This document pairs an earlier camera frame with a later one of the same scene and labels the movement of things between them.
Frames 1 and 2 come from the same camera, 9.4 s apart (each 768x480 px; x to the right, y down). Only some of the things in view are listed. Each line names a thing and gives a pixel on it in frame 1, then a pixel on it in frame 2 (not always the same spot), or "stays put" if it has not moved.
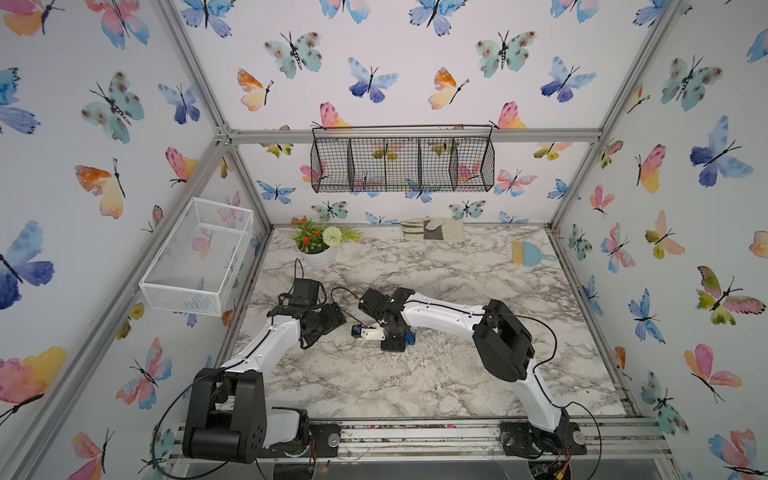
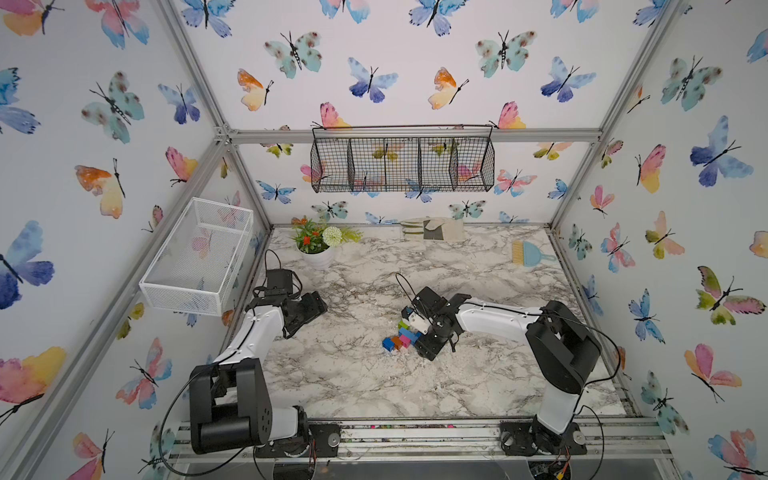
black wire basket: [441, 157] stays put
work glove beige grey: [435, 228] stays put
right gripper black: [390, 346] -> [424, 348]
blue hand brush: [528, 254] stays put
